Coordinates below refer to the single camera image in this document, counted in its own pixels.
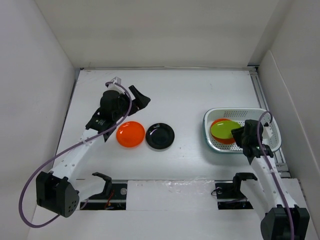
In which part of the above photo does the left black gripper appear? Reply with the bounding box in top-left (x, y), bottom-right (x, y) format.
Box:
top-left (113, 86), bottom-right (150, 121)

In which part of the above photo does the orange plate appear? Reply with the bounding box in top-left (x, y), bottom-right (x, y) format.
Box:
top-left (116, 121), bottom-right (146, 148)
top-left (210, 118), bottom-right (236, 145)

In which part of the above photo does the green plate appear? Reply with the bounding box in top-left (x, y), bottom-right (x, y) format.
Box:
top-left (210, 120), bottom-right (242, 139)

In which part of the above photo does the black plate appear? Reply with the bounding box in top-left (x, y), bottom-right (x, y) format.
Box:
top-left (145, 122), bottom-right (175, 150)

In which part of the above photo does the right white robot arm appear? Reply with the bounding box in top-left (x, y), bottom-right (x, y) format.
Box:
top-left (231, 119), bottom-right (310, 240)

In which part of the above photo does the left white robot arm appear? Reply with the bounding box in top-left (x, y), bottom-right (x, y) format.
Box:
top-left (36, 82), bottom-right (151, 218)

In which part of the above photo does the white perforated plastic bin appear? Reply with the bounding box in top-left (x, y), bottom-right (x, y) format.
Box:
top-left (202, 108), bottom-right (282, 154)

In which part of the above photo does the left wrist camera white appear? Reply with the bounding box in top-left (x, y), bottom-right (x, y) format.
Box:
top-left (105, 76), bottom-right (122, 93)

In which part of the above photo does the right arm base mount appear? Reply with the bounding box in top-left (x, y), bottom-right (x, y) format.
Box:
top-left (211, 172), bottom-right (257, 210)

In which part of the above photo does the aluminium rail right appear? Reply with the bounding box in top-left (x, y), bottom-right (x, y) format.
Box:
top-left (247, 65), bottom-right (292, 179)

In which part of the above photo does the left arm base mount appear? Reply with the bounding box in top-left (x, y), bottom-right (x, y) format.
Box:
top-left (78, 172), bottom-right (128, 211)

